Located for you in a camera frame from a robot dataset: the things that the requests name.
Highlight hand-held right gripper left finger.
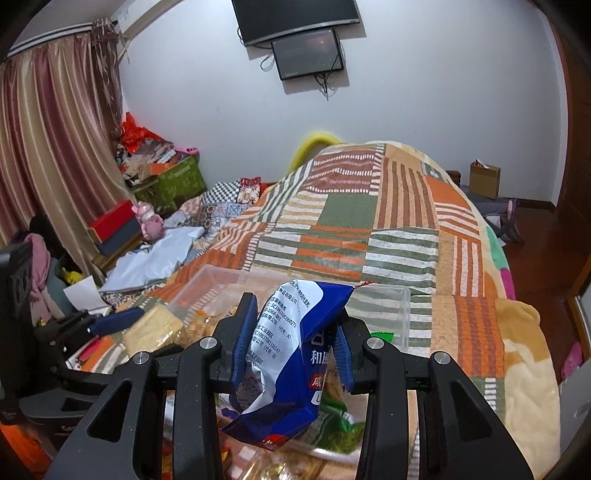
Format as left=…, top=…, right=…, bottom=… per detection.
left=44, top=292, right=259, bottom=480

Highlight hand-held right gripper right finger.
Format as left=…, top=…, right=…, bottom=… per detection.
left=335, top=316, right=534, bottom=480

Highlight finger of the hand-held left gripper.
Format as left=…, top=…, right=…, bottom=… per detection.
left=36, top=308, right=147, bottom=358

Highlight tan cracker packet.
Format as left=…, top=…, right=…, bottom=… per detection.
left=122, top=305, right=187, bottom=354

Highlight blue and white snack packet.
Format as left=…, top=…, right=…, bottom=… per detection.
left=221, top=279, right=376, bottom=451

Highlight clear plastic container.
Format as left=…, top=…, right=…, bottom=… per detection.
left=165, top=264, right=413, bottom=354

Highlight white paper sheet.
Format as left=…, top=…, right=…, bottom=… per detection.
left=62, top=277, right=110, bottom=315

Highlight pink cloth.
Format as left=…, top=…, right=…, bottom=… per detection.
left=24, top=233, right=57, bottom=320

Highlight green snack packet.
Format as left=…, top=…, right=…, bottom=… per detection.
left=318, top=332, right=394, bottom=462

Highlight light blue cloth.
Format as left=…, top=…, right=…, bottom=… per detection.
left=98, top=226, right=207, bottom=295

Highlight dark grey box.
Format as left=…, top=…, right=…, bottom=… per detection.
left=98, top=226, right=145, bottom=258

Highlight red box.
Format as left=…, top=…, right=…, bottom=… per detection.
left=88, top=200, right=140, bottom=243

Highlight pink toy rabbit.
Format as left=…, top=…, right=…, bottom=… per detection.
left=133, top=202, right=166, bottom=241

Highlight checkered patterned cloth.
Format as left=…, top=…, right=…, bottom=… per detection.
left=178, top=176, right=265, bottom=223

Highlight patchwork blanket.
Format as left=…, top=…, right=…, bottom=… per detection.
left=69, top=141, right=562, bottom=480

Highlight green storage box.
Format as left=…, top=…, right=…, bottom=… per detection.
left=129, top=156, right=208, bottom=216

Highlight pile of clutter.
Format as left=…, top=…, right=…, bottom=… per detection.
left=115, top=137, right=200, bottom=182

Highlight striped curtain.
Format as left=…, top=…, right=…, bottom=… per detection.
left=0, top=21, right=124, bottom=280

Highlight red plastic bag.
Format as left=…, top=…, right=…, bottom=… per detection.
left=121, top=112, right=161, bottom=154

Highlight yellow foam arc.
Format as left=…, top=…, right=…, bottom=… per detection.
left=288, top=131, right=343, bottom=175

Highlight dark clothes on floor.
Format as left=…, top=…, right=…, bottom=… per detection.
left=470, top=196, right=526, bottom=246

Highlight cardboard box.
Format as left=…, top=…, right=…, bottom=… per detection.
left=469, top=159, right=502, bottom=200

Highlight pink slipper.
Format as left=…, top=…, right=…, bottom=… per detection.
left=560, top=342, right=585, bottom=380

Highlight small black monitor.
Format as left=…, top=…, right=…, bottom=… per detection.
left=270, top=28, right=345, bottom=82

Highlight white air conditioner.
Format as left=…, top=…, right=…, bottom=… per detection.
left=113, top=0, right=185, bottom=38

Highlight white curtain rail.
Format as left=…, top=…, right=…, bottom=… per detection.
left=6, top=21, right=115, bottom=60

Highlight black wall television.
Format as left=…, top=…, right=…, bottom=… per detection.
left=231, top=0, right=362, bottom=48

